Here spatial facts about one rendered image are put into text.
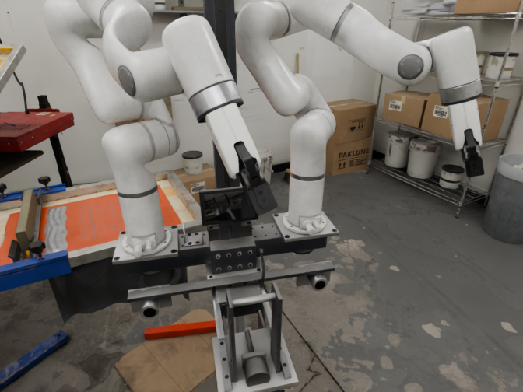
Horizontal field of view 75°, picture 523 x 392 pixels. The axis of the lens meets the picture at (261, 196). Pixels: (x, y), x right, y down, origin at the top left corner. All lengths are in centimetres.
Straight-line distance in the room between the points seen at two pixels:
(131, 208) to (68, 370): 154
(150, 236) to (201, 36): 54
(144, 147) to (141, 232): 22
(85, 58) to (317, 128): 54
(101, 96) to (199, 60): 38
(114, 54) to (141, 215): 41
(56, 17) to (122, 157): 30
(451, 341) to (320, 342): 77
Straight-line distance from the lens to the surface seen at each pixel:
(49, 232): 150
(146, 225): 88
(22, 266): 126
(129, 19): 68
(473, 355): 241
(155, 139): 82
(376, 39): 75
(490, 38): 397
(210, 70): 50
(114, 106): 84
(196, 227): 128
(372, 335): 227
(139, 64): 56
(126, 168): 81
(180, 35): 52
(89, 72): 87
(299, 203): 92
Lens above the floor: 166
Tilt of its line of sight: 27 degrees down
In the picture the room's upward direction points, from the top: straight up
